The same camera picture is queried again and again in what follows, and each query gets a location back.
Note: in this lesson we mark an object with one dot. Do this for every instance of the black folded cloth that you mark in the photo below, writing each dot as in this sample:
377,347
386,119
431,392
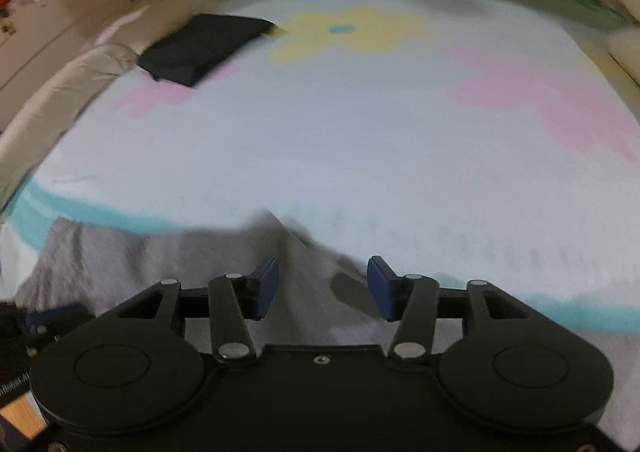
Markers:
200,47

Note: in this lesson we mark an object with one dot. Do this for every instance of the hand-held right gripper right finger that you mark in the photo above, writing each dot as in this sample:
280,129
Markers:
382,289

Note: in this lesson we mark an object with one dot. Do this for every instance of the grey pants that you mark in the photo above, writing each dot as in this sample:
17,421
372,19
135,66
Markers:
150,262

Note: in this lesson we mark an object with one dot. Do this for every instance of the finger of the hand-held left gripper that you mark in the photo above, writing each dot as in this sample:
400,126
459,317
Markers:
57,318

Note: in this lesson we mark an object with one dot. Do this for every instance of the pastel floral bed sheet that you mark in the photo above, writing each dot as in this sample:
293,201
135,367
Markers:
350,132

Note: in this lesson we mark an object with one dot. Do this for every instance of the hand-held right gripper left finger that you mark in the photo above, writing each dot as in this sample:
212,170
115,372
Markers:
263,289

